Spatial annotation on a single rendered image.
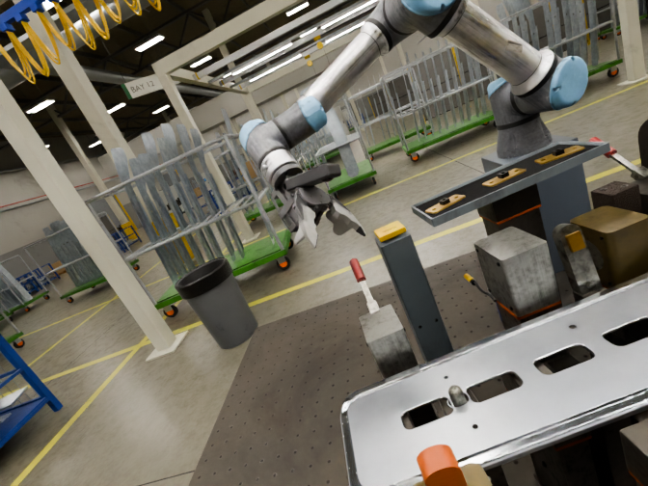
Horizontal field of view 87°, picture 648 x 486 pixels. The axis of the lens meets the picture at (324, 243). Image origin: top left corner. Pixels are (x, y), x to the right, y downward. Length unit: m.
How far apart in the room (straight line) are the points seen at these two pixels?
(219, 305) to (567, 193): 2.60
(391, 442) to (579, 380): 0.26
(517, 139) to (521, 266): 0.62
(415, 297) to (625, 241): 0.38
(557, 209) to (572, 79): 0.37
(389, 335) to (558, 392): 0.24
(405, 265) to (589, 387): 0.38
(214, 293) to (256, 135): 2.40
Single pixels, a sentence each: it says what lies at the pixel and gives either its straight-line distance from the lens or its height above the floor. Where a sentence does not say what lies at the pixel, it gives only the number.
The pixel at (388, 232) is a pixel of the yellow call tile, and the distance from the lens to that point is 0.75.
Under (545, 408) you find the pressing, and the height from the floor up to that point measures 1.00.
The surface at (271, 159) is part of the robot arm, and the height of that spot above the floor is 1.40.
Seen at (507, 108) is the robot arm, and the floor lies 1.24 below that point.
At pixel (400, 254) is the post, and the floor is 1.11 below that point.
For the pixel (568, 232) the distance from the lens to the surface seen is 0.70.
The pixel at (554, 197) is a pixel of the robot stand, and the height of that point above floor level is 0.95.
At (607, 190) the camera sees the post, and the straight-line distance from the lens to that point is 0.83.
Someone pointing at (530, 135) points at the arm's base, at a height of 1.15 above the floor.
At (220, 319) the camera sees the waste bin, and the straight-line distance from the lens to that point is 3.17.
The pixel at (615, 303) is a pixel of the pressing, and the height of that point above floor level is 1.00.
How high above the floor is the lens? 1.42
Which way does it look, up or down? 17 degrees down
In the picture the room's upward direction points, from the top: 25 degrees counter-clockwise
